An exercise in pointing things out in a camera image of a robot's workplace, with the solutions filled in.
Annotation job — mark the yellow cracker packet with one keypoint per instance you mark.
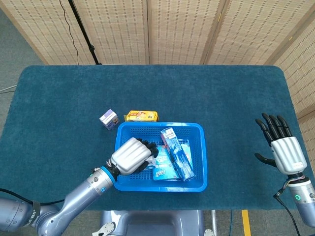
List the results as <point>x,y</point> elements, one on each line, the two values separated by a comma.
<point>141,116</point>

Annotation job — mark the black tripod pole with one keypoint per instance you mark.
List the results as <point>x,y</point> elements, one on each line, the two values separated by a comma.
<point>91,47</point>

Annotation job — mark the blue plastic basket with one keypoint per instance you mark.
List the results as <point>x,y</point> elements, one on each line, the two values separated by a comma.
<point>157,186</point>

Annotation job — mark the grey blue robot torso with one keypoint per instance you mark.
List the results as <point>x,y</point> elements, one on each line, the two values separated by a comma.
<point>152,223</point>

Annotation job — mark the blue snack box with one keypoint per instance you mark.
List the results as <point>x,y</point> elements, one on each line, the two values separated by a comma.
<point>162,169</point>

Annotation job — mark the yellow floor tape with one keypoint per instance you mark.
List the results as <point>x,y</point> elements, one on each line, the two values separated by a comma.
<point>246,223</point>

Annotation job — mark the small purple white carton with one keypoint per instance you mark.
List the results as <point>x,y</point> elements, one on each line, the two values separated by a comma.
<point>109,120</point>

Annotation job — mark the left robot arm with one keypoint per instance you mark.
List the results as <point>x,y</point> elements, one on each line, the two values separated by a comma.
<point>81,194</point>

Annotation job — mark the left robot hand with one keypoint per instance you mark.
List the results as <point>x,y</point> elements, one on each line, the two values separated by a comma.
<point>130,157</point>

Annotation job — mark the blue rectangular carton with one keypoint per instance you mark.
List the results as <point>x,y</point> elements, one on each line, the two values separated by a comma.
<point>179,157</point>

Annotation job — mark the teal table cloth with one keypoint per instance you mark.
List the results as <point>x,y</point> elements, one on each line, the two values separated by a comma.
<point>61,86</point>

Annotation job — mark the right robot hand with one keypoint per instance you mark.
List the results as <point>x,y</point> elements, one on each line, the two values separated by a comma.
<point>288,155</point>

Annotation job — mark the metal table leg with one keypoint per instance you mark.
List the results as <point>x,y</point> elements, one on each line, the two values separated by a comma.
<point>214,221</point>

